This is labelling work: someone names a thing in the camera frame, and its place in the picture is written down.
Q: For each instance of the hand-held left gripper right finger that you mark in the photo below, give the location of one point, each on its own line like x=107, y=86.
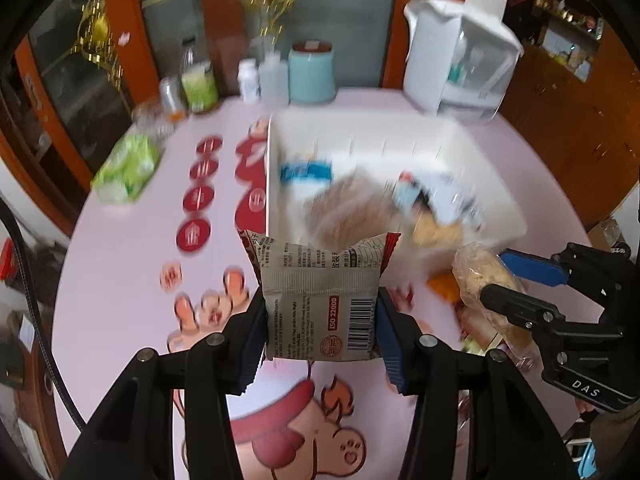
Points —
x=392, y=355

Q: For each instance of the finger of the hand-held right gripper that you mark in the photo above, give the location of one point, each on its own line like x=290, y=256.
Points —
x=520, y=307
x=535, y=266

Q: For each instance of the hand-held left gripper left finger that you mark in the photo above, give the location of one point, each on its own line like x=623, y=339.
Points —
x=252, y=350

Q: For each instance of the clear bagged bread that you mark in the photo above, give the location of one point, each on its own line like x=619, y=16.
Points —
x=480, y=270

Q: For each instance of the clear yellow biscuit packet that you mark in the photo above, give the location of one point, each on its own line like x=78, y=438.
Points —
x=437, y=232

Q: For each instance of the white blue crinkled snack packet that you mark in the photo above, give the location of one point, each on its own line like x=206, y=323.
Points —
x=440, y=197

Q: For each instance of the large clear rice cracker packet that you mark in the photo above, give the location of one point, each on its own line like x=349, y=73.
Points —
x=350, y=210

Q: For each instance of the white plastic tray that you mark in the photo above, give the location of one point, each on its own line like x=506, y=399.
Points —
x=375, y=145

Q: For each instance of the orange grey snack bar packet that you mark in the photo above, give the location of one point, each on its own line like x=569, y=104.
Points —
x=444, y=286

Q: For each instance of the wooden cabinet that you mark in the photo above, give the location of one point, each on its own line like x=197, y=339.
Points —
x=575, y=125

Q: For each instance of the green tissue pack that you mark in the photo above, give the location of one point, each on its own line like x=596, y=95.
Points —
x=125, y=167

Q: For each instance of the white water pitcher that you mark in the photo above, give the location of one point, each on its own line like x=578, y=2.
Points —
x=450, y=60

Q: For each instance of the clear drinking glass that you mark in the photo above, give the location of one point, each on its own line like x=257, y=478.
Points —
x=150, y=120

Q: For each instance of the small glass jar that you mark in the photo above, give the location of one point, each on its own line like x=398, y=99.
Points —
x=171, y=95

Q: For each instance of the small white pill bottle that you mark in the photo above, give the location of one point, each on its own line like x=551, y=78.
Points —
x=249, y=80

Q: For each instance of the green label glass bottle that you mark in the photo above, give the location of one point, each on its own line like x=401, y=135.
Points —
x=199, y=85

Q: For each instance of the white squeeze bottle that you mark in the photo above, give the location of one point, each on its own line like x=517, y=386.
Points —
x=273, y=77

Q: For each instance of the light blue canister brown lid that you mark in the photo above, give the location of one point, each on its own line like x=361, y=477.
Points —
x=312, y=72

